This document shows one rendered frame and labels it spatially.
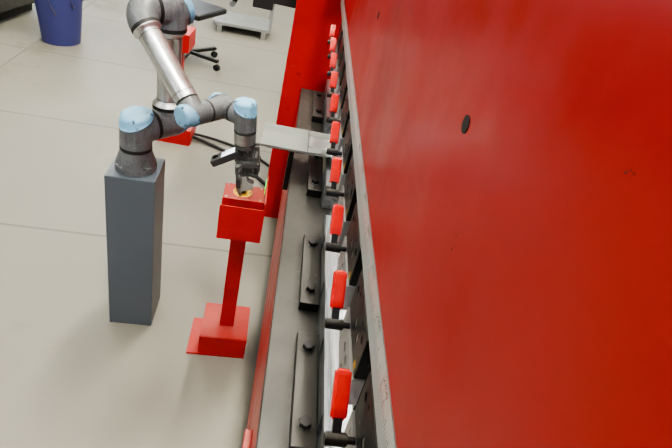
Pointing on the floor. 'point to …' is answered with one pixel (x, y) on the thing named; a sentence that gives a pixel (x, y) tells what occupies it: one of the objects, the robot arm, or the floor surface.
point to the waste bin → (59, 9)
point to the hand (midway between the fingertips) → (238, 192)
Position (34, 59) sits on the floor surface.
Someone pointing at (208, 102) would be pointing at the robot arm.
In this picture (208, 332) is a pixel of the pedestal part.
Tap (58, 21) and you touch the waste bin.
